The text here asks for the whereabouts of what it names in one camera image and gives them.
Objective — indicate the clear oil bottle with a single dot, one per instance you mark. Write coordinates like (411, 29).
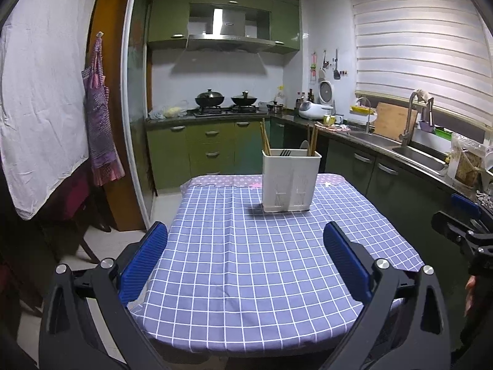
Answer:
(281, 96)

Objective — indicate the white window blind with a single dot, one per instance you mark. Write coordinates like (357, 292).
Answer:
(416, 46)

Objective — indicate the hanging metal ladle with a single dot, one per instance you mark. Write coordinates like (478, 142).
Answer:
(325, 61)

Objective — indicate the yellow plastic tray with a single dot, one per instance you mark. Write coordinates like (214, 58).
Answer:
(362, 110)

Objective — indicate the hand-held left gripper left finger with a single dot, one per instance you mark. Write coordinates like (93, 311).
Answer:
(142, 266)

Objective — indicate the yellow glass jar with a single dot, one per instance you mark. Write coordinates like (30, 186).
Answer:
(328, 120)

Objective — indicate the dark red wooden chair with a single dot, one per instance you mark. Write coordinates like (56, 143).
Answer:
(77, 196)

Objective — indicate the white hanging sheet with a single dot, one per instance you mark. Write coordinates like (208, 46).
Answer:
(38, 84)

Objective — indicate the pink dish cloth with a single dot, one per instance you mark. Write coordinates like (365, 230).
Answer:
(335, 128)

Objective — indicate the white framed glass door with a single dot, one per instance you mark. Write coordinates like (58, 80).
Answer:
(134, 123)

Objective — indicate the dark kitchen countertop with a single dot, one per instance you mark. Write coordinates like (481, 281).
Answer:
(289, 116)

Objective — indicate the small dark pot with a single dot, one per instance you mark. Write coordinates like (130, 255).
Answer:
(275, 107)

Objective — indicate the thin curved faucet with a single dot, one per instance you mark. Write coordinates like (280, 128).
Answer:
(369, 119)

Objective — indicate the white plastic container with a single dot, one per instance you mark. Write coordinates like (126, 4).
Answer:
(489, 162)

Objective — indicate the green wall cabinet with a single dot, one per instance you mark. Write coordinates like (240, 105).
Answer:
(169, 15)

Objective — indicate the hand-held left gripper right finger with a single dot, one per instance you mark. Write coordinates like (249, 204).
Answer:
(346, 266)

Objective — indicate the dark brown chopstick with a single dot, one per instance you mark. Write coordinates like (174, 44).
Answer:
(308, 138)

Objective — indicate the black hanging spatula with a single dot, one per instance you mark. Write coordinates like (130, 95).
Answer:
(336, 73)

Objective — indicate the plastic bag of food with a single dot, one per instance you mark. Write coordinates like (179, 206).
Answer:
(171, 111)

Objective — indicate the white rice cooker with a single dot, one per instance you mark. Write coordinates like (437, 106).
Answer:
(312, 111)

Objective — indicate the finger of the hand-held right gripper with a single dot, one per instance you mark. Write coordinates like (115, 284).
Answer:
(448, 225)
(466, 205)

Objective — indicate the white mug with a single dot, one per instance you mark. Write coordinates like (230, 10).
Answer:
(339, 119)

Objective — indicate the person's right hand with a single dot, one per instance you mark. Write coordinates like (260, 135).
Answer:
(470, 293)

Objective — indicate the white spoon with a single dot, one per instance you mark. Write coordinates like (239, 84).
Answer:
(304, 145)

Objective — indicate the large steel faucet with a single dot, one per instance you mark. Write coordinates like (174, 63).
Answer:
(408, 123)

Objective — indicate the green plastic tray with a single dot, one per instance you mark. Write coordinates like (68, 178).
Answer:
(443, 133)

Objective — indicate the clear plastic bag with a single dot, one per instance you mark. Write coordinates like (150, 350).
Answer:
(466, 162)

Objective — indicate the hanging red green utensil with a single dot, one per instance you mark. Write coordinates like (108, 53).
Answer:
(314, 69)

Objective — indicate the purple checkered apron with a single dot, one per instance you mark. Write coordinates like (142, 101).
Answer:
(98, 123)

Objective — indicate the white plastic utensil holder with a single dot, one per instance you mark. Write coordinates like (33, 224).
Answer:
(277, 177)

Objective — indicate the steel kitchen sink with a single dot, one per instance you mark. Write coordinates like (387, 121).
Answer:
(420, 156)

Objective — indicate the blue checkered tablecloth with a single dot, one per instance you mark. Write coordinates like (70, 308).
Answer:
(250, 258)

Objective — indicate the dark green base cabinet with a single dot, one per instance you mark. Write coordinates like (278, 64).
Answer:
(385, 185)

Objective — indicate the gas stove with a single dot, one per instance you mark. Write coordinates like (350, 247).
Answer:
(227, 111)

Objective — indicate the steel range hood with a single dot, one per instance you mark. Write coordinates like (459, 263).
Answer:
(229, 27)

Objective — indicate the wooden cutting board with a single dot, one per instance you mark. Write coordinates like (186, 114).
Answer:
(393, 123)

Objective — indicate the light wooden chopstick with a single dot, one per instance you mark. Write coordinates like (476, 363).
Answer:
(315, 135)
(263, 138)

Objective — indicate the black fork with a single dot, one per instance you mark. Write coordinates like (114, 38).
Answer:
(285, 153)

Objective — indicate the black wok with lid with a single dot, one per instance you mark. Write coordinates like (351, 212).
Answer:
(209, 99)
(244, 100)

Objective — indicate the purple plastic holder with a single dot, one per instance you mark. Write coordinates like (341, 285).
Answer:
(425, 126)

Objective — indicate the light green base cabinet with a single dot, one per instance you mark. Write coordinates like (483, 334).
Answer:
(212, 150)

